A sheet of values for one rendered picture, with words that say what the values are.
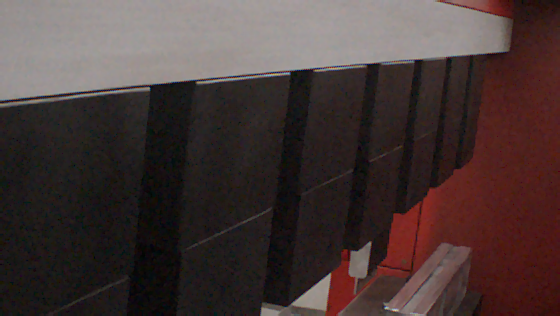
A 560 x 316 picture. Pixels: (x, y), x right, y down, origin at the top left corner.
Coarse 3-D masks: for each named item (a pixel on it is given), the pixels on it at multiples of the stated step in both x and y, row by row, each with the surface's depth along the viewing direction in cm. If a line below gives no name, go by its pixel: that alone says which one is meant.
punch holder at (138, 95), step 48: (48, 96) 37; (96, 96) 40; (144, 96) 44; (0, 144) 34; (48, 144) 37; (96, 144) 41; (144, 144) 45; (0, 192) 34; (48, 192) 38; (96, 192) 41; (0, 240) 35; (48, 240) 38; (96, 240) 42; (0, 288) 35; (48, 288) 39; (96, 288) 43
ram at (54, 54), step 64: (0, 0) 33; (64, 0) 36; (128, 0) 41; (192, 0) 47; (256, 0) 56; (320, 0) 67; (384, 0) 85; (448, 0) 115; (512, 0) 183; (0, 64) 33; (64, 64) 37; (128, 64) 42; (192, 64) 49; (256, 64) 57; (320, 64) 69
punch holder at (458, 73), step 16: (448, 64) 125; (464, 64) 135; (448, 80) 126; (464, 80) 137; (448, 96) 126; (448, 112) 128; (448, 128) 130; (448, 144) 132; (448, 160) 134; (432, 176) 128; (448, 176) 137
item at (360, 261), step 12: (372, 240) 111; (384, 240) 117; (360, 252) 111; (372, 252) 112; (384, 252) 118; (360, 264) 111; (372, 264) 113; (360, 276) 111; (372, 276) 119; (360, 288) 113
